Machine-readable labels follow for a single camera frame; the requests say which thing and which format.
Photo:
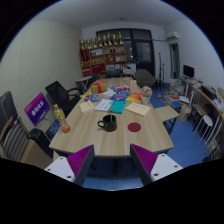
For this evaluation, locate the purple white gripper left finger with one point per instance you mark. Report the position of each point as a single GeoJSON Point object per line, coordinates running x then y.
{"type": "Point", "coordinates": [73, 168]}

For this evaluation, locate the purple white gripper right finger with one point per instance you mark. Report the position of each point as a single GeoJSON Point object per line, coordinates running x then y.
{"type": "Point", "coordinates": [152, 167]}

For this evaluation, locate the red round coaster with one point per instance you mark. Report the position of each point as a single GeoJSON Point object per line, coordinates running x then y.
{"type": "Point", "coordinates": [134, 127]}

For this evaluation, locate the black bag on floor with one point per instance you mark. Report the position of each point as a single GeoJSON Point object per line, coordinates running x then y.
{"type": "Point", "coordinates": [40, 138]}

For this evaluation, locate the black mug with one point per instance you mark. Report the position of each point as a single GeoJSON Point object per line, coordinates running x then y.
{"type": "Point", "coordinates": [108, 123]}

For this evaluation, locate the orange drink bottle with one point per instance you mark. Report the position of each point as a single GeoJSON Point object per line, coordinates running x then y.
{"type": "Point", "coordinates": [59, 115]}

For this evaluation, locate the beige envelope right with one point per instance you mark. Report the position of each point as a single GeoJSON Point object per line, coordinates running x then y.
{"type": "Point", "coordinates": [138, 109]}

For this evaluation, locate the beige card left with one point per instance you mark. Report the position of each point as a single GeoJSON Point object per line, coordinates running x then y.
{"type": "Point", "coordinates": [86, 106]}

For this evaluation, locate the teal book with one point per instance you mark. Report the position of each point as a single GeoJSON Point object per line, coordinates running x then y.
{"type": "Point", "coordinates": [117, 107]}

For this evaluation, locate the black office chair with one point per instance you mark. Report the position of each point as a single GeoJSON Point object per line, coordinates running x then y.
{"type": "Point", "coordinates": [65, 99]}

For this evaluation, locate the white paper sheet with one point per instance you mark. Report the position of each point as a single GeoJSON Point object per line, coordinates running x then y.
{"type": "Point", "coordinates": [104, 105]}

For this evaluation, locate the purple sign board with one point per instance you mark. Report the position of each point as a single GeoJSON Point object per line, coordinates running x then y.
{"type": "Point", "coordinates": [37, 108]}

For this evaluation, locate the orange yellow book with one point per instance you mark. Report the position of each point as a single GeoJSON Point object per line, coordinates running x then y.
{"type": "Point", "coordinates": [135, 97]}

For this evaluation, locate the white round stool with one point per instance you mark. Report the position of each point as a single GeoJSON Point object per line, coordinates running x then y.
{"type": "Point", "coordinates": [204, 125]}

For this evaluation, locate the white pot with dried plant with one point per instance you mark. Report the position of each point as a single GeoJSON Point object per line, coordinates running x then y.
{"type": "Point", "coordinates": [146, 93]}

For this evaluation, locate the blue colourful book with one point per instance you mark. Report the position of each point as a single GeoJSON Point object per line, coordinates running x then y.
{"type": "Point", "coordinates": [120, 96]}

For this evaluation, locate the yellow gift box red ribbon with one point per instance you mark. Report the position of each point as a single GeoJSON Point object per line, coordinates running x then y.
{"type": "Point", "coordinates": [98, 87]}

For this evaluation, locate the orange carton box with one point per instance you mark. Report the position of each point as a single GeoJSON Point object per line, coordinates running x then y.
{"type": "Point", "coordinates": [132, 85]}

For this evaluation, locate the grey armchair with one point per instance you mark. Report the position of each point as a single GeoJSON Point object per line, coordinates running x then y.
{"type": "Point", "coordinates": [144, 78]}

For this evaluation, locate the computer monitor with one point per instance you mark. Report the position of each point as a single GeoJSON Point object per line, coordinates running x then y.
{"type": "Point", "coordinates": [188, 71]}

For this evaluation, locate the wooden trophy shelf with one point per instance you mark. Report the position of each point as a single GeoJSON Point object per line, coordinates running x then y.
{"type": "Point", "coordinates": [103, 54]}

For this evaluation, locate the wall air conditioner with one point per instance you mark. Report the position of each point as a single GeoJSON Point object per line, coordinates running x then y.
{"type": "Point", "coordinates": [171, 36]}

